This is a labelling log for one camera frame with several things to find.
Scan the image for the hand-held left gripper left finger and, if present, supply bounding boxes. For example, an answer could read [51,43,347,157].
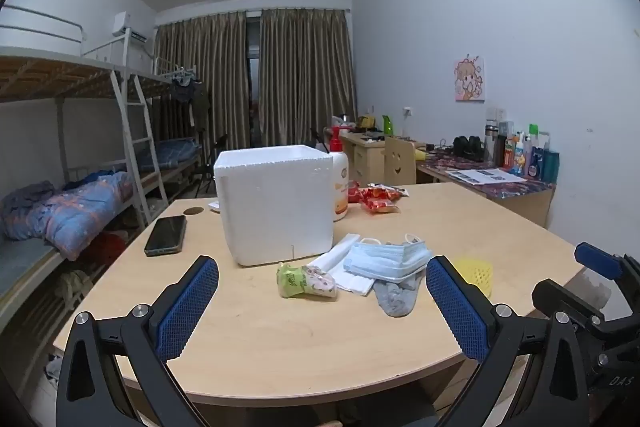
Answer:
[55,255,221,427]

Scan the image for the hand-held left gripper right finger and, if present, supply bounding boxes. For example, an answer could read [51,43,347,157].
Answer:
[425,255,587,427]

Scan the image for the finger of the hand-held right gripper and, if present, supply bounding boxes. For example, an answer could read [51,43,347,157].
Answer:
[574,242,640,280]
[531,279,608,333]

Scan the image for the grey sock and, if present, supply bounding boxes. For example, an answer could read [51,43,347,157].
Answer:
[372,274,426,318]

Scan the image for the blue face mask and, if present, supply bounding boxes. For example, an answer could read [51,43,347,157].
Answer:
[343,233,434,284]

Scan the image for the white foam box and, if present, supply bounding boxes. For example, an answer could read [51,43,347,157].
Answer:
[213,145,335,267]

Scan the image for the narrow white tissue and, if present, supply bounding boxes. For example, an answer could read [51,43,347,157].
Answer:
[306,234,362,270]

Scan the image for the yellow mesh sponge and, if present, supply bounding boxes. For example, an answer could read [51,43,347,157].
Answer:
[452,258,493,298]

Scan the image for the black smartphone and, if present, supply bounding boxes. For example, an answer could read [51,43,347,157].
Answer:
[144,215,187,257]

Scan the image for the red bag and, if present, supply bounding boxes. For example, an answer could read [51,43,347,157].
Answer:
[82,231,128,265]

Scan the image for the desk with patterned cover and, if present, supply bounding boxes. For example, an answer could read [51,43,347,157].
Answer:
[415,147,557,228]

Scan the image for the green snack packet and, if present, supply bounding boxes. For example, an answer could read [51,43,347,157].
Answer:
[276,262,339,300]

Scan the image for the beige crumpled clothes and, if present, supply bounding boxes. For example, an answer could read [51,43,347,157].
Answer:
[54,269,96,303]

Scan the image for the row of toiletry bottles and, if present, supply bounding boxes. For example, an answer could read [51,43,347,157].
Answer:
[482,119,561,182]

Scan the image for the white printed papers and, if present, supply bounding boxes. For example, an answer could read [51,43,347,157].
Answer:
[446,168,528,186]

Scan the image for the black folding chair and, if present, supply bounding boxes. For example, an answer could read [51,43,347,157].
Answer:
[195,134,228,198]

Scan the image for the blue plaid quilt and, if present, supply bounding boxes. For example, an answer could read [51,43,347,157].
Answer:
[0,171,138,262]

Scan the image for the dark blue quilt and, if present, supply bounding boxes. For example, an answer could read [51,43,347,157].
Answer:
[135,138,202,172]

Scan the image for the wooden smiley face chair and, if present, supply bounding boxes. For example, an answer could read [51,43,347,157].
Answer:
[383,135,418,186]

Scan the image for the black headphones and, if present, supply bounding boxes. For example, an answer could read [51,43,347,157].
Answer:
[452,135,485,162]

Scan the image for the white pump bottle red cap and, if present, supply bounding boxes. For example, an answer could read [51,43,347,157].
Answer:
[327,125,350,223]

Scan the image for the white bed ladder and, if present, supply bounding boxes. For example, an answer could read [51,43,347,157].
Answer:
[110,69,168,228]

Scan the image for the light wooden desk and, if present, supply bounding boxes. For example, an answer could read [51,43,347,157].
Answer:
[340,132,387,182]

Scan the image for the dark hanging clothes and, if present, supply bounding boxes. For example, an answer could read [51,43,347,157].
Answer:
[169,77,211,132]

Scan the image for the brown curtain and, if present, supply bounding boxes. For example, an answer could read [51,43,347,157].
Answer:
[259,8,357,148]
[154,11,251,152]

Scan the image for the white metal bunk bed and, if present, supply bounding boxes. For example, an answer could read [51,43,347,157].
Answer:
[0,4,202,333]

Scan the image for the white air conditioner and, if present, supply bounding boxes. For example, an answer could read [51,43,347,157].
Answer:
[112,12,149,44]

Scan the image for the pink cartoon wall poster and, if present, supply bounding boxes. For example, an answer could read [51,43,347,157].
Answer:
[454,55,487,102]

